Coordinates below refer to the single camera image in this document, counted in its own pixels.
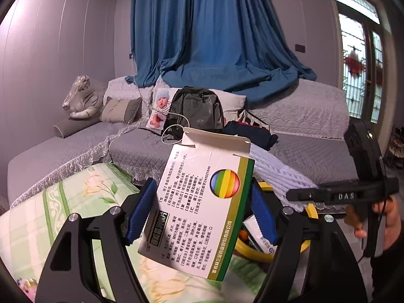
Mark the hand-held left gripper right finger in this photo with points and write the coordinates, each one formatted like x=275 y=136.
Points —
x=263 y=217

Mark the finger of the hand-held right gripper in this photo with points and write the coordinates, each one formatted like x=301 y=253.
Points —
x=315 y=194

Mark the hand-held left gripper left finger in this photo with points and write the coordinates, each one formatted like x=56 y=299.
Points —
x=140 y=208

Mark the small orange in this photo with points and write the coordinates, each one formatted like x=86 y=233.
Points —
x=243 y=235

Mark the yellow rimmed trash bin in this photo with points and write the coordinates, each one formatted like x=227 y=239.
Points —
x=249 y=252

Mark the white knitted cloth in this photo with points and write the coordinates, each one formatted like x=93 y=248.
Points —
x=277 y=173

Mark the white and green medicine box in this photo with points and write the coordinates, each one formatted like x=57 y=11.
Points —
x=195 y=227

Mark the person's right forearm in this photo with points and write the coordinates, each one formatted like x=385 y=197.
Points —
x=391 y=268

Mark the person's right hand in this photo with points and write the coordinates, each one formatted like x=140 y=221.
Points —
x=393 y=214

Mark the dark shoe rack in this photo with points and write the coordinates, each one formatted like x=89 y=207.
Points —
x=394 y=148

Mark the grey quilted sofa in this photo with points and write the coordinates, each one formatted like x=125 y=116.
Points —
x=309 y=113

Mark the dark blue folded clothes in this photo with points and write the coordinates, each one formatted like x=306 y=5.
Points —
x=249 y=134

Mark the stained glass door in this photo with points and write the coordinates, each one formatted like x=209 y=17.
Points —
x=353 y=63

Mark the red striped bag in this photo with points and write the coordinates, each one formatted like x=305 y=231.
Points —
x=252 y=120

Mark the grey square cushion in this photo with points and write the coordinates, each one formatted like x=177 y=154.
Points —
x=120 y=110

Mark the baby doll with blue hat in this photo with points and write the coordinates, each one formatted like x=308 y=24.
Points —
x=161 y=107

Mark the grey bolster pillow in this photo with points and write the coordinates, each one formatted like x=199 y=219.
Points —
x=72 y=127

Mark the green floral tablecloth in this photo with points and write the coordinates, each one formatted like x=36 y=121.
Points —
x=31 y=221

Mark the dark green backpack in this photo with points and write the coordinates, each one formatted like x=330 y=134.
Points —
x=195 y=110

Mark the white tiger plush toy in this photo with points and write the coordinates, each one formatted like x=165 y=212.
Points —
x=85 y=101

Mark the white pillow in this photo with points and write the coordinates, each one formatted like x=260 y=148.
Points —
x=232 y=101

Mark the colourful crumpled wrapper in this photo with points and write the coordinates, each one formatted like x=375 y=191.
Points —
x=27 y=288

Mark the blue curtain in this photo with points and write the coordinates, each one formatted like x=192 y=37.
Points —
x=205 y=38

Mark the dark wall switch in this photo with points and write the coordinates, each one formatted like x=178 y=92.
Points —
x=299 y=48

